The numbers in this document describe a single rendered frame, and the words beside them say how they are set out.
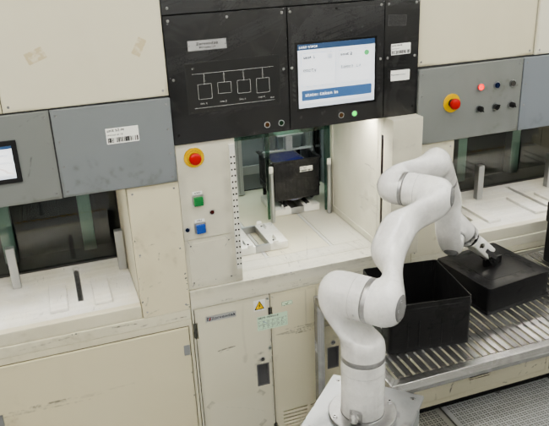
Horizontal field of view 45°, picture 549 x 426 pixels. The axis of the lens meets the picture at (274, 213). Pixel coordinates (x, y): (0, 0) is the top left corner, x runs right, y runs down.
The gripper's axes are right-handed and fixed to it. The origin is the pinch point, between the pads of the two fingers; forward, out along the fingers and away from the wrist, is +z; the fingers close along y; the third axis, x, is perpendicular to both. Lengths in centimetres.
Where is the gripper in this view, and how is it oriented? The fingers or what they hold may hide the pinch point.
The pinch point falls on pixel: (489, 258)
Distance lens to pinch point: 257.9
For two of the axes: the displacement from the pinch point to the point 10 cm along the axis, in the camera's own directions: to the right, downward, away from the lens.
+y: -4.4, -3.2, 8.4
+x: -6.0, 8.0, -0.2
